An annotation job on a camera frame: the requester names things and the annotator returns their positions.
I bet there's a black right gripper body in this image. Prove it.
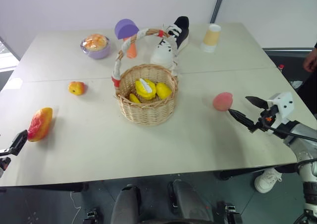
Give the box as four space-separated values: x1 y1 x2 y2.
248 104 279 136

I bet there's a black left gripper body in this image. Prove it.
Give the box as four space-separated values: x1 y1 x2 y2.
0 147 12 179

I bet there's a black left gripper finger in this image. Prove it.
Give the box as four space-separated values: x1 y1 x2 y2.
9 129 29 157

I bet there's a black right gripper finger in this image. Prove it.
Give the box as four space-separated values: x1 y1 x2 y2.
245 96 268 110
227 108 256 131

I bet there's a bystander bare hand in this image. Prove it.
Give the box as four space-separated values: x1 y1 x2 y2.
303 48 317 73

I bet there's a pink peach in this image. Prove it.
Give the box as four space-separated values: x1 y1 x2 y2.
213 92 234 112

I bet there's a large red yellow mango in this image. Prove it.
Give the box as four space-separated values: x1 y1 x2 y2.
27 107 53 142

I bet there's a bystander black clothing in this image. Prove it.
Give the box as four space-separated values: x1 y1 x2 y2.
296 41 317 120

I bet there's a bystander white shoe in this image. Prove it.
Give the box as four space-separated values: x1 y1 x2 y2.
254 168 283 194

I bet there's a yellow white paper cup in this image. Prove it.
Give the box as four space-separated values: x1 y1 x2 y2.
200 24 221 54

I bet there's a small yellow red apple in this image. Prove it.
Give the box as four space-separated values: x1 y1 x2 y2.
68 81 86 96

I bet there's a yellow lemon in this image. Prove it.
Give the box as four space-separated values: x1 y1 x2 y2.
156 82 172 99

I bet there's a dark rounded black shape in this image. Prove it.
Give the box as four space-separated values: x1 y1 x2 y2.
167 179 214 224

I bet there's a yellow durian piece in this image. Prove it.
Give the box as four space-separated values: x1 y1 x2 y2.
135 78 158 101

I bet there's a black and white sneaker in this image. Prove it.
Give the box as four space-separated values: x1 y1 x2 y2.
150 16 191 68

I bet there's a purple bowl with bread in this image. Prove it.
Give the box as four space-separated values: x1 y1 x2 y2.
80 33 111 60

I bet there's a dark rounded grey shape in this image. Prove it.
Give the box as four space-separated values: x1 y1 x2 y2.
110 184 142 224

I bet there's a purple toy mushroom, orange stem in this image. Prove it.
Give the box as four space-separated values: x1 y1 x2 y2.
114 18 140 59

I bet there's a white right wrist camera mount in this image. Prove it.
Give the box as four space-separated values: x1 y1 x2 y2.
266 92 295 126

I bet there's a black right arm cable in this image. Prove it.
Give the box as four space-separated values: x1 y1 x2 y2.
269 126 317 142

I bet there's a white floor cable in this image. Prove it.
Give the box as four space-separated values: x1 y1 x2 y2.
70 191 83 210

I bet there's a wicker basket with handle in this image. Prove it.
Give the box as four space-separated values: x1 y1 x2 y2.
110 27 179 126

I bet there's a grey metal wall pole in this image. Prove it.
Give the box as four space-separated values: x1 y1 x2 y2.
210 0 228 23

